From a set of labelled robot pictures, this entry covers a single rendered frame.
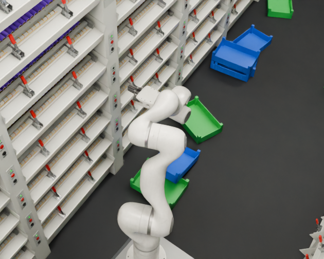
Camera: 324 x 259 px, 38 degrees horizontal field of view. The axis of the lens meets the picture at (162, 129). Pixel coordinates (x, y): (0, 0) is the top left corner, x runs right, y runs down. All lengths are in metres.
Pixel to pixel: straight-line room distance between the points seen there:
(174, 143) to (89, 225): 1.21
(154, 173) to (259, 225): 1.22
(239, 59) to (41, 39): 2.08
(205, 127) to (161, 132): 1.49
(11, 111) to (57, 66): 0.28
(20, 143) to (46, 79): 0.28
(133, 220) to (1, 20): 0.92
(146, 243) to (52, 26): 0.98
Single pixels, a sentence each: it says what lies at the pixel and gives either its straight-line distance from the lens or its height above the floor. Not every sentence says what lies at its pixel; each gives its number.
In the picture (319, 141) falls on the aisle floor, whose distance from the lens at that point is 3.37.
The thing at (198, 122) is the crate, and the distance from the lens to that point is 3.26.
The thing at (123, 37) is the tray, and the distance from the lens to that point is 2.38.
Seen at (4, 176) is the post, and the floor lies 0.91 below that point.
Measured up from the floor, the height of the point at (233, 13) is 0.16.
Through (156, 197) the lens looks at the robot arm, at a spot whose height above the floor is 0.89.
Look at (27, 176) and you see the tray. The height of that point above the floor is 0.76.
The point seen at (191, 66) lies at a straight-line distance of 3.40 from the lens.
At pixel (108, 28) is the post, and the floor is 1.16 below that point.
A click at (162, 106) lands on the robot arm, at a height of 1.16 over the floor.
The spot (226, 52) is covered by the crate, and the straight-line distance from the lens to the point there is 3.65.
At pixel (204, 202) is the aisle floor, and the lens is 2.93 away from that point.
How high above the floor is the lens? 2.54
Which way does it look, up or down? 52 degrees down
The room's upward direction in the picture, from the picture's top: 4 degrees clockwise
